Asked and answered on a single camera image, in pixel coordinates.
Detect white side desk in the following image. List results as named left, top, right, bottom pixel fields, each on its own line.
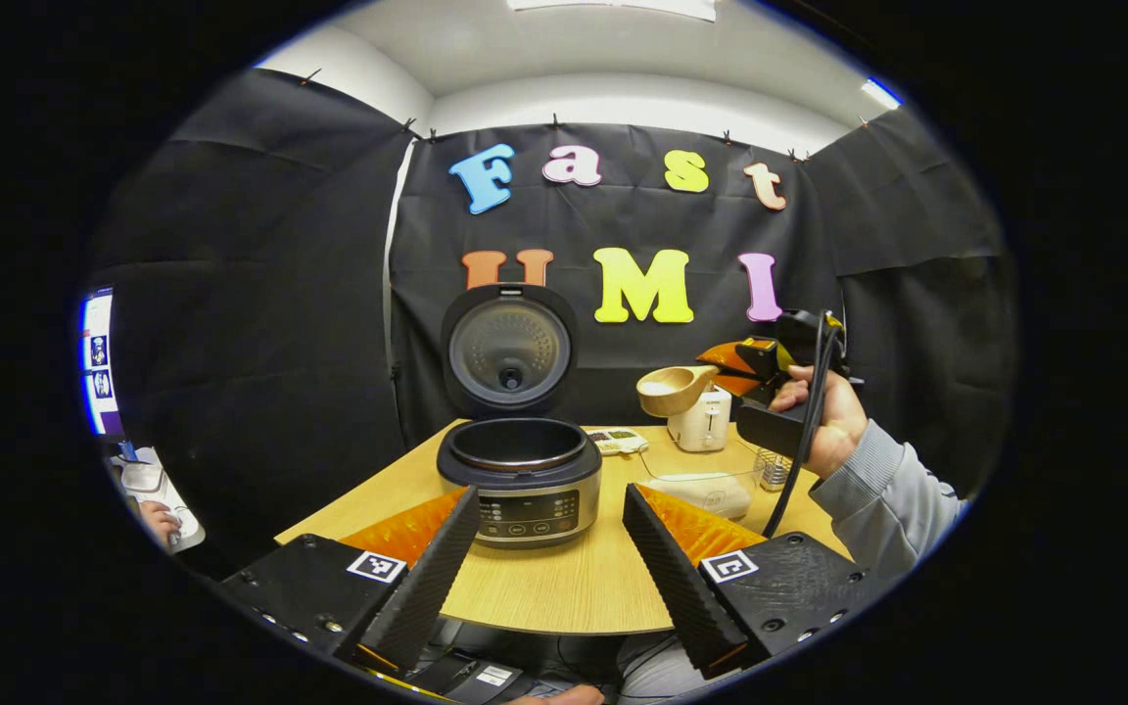
left=110, top=446, right=206, bottom=555

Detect dark grey rice cooker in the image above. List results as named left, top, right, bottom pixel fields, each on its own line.
left=437, top=283, right=603, bottom=549

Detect black backdrop cloth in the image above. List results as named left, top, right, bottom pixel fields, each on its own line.
left=84, top=69, right=1015, bottom=579

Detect clear box of rice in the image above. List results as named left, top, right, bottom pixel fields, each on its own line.
left=637, top=431, right=771, bottom=521

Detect wooden spoon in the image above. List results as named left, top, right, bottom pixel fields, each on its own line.
left=635, top=365, right=722, bottom=419

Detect white divided bean dish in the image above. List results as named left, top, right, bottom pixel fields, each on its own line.
left=587, top=428, right=649, bottom=456

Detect white toaster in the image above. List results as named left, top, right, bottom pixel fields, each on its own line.
left=667, top=385, right=733, bottom=452

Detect person's grey trousers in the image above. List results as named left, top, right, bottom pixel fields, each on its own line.
left=613, top=632, right=714, bottom=702

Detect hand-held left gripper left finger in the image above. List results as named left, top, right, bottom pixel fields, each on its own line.
left=221, top=487, right=482, bottom=677

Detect wire chopstick holder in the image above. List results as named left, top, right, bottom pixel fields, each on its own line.
left=755, top=448, right=796, bottom=493

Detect lit computer monitor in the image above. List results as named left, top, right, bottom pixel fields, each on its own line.
left=82, top=289, right=125, bottom=438

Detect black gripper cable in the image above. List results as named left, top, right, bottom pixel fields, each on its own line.
left=763, top=313, right=842, bottom=540

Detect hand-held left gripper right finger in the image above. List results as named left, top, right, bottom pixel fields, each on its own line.
left=622, top=483, right=893, bottom=680

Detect long ceiling light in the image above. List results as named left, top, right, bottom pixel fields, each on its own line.
left=507, top=0, right=719, bottom=23

